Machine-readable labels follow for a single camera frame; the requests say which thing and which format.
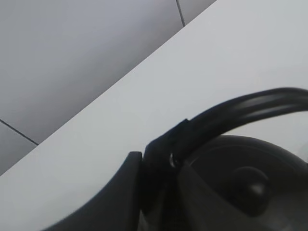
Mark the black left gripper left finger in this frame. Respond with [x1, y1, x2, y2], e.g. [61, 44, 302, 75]
[46, 152, 142, 231]

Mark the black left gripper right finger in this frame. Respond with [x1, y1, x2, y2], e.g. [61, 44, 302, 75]
[175, 161, 248, 231]

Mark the black round teapot kettle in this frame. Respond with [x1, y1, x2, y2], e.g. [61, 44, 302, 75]
[139, 88, 308, 231]

